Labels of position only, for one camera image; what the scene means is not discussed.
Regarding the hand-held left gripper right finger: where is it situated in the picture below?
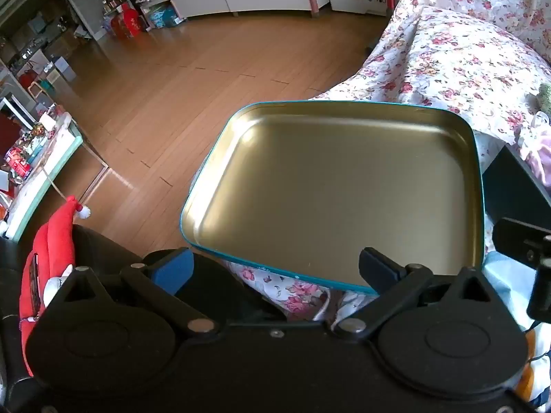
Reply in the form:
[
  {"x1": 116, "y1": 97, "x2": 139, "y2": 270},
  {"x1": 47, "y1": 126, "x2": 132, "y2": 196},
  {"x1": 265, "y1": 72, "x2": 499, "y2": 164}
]
[{"x1": 336, "y1": 247, "x2": 496, "y2": 338}]

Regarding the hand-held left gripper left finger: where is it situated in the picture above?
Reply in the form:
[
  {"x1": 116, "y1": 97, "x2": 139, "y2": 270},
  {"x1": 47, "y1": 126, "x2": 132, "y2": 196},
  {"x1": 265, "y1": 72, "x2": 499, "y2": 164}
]
[{"x1": 56, "y1": 248, "x2": 216, "y2": 335}]

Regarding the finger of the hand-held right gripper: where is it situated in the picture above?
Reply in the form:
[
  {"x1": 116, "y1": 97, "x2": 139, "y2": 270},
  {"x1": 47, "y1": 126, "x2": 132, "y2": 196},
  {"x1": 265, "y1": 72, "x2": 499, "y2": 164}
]
[
  {"x1": 493, "y1": 219, "x2": 551, "y2": 263},
  {"x1": 527, "y1": 258, "x2": 551, "y2": 319}
]

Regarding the pink fabric pouch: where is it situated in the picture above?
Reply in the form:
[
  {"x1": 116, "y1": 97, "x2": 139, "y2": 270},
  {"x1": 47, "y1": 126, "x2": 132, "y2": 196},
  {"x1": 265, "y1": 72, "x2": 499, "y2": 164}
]
[{"x1": 517, "y1": 112, "x2": 551, "y2": 190}]

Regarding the teal tin tray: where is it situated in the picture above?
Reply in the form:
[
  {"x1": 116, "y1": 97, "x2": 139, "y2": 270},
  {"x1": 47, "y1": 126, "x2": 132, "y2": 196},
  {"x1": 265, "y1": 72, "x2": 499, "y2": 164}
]
[{"x1": 180, "y1": 101, "x2": 486, "y2": 295}]

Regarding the black rectangular box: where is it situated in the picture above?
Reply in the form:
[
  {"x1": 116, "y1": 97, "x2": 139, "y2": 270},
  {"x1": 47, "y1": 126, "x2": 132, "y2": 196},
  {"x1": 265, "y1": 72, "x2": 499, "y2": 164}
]
[{"x1": 481, "y1": 144, "x2": 551, "y2": 229}]

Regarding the black leather seat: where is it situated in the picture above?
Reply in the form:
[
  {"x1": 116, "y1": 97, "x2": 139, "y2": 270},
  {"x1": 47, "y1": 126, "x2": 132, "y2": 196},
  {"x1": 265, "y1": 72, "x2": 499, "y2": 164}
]
[{"x1": 0, "y1": 224, "x2": 287, "y2": 413}]

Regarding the red santa hat plush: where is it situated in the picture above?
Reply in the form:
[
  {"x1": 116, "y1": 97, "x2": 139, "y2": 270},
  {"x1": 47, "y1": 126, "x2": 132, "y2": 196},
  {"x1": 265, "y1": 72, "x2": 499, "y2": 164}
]
[{"x1": 19, "y1": 195, "x2": 92, "y2": 377}]

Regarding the light green edged table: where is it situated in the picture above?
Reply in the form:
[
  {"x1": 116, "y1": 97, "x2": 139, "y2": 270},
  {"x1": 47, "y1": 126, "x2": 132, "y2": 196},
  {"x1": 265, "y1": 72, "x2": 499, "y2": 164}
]
[{"x1": 0, "y1": 95, "x2": 110, "y2": 242}]

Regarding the floral bedsheet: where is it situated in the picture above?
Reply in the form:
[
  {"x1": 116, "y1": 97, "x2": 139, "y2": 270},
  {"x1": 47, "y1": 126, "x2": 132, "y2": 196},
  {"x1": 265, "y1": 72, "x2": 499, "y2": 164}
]
[{"x1": 232, "y1": 0, "x2": 551, "y2": 328}]

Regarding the red gift bag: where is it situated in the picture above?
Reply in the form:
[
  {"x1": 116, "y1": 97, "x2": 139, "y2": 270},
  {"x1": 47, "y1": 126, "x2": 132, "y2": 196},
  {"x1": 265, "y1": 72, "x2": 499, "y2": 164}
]
[{"x1": 110, "y1": 6, "x2": 145, "y2": 39}]

